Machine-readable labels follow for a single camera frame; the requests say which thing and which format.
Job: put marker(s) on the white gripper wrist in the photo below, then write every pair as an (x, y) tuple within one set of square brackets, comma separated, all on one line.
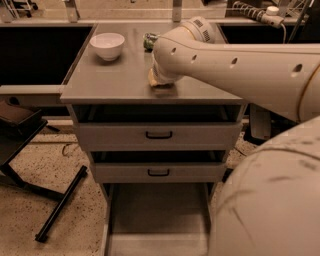
[(161, 77)]

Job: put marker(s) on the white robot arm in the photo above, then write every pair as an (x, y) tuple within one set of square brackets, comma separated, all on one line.
[(270, 204)]

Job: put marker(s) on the grey drawer cabinet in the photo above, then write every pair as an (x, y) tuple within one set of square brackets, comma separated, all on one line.
[(119, 92)]

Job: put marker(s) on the grey top drawer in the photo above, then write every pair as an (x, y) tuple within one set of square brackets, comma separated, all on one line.
[(131, 136)]

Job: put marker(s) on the grey middle drawer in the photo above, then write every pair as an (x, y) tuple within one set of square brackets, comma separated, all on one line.
[(137, 172)]

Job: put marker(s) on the grey open bottom drawer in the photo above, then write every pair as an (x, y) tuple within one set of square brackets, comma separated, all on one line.
[(157, 219)]

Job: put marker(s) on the white bowl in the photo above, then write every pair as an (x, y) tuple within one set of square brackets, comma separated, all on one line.
[(107, 46)]

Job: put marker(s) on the black office chair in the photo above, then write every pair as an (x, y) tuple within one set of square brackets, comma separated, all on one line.
[(264, 125)]

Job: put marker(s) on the white power strip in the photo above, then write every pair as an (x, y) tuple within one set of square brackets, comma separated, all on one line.
[(269, 16)]

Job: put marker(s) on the black top drawer handle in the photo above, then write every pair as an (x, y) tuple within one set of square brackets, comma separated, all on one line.
[(158, 135)]

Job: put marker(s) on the black drawer handle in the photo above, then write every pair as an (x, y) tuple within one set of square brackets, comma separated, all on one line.
[(158, 173), (158, 135)]

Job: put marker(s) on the black middle drawer handle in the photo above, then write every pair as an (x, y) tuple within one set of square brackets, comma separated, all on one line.
[(158, 173)]

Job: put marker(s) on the black table frame left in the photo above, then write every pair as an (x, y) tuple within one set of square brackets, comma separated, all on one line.
[(18, 126)]

